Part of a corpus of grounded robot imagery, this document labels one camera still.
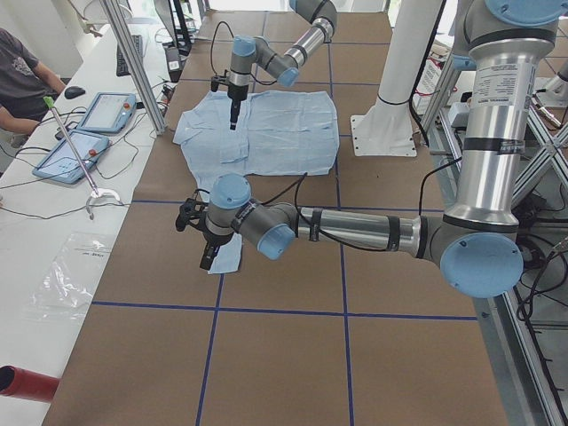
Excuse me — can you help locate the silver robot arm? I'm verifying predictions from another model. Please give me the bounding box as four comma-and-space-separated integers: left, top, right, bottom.
197, 1, 567, 298
215, 1, 338, 130

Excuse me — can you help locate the red cylinder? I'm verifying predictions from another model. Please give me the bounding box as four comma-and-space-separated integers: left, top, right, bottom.
1, 366, 59, 403

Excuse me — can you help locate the black computer mouse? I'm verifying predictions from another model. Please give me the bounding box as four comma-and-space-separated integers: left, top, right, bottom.
63, 86, 86, 99

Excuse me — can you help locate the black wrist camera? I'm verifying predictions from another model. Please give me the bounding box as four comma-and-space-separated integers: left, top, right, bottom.
175, 198, 209, 232
210, 75, 230, 92

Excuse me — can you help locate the upper blue teach pendant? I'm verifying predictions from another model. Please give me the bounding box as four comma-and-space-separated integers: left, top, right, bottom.
76, 92, 137, 135

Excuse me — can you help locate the seated person grey shirt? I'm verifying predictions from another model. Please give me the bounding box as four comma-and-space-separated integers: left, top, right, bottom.
1, 28, 66, 136

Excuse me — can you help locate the aluminium frame post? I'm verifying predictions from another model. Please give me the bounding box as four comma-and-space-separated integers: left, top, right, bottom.
100, 0, 166, 136

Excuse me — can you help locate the blue teach pendant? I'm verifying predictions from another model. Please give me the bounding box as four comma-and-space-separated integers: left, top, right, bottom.
76, 92, 137, 135
32, 130, 110, 185

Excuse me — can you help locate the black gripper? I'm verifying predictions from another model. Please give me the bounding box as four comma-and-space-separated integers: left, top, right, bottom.
227, 83, 247, 130
200, 225, 234, 271

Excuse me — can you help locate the white camera pedestal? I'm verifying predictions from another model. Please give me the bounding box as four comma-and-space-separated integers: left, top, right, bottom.
351, 0, 445, 157

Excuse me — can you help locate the light blue button shirt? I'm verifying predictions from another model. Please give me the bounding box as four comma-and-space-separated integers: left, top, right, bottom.
173, 91, 339, 273

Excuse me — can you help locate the lower blue teach pendant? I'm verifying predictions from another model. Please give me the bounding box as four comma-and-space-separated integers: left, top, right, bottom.
32, 130, 110, 185

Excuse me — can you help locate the stick with green tip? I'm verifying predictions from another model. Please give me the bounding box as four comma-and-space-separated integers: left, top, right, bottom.
43, 96, 123, 220

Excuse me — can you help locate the black keyboard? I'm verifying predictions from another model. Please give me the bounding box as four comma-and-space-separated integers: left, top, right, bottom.
115, 34, 146, 77

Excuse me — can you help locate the clear plastic bag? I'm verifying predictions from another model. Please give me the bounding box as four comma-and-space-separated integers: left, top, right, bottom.
24, 233, 115, 322

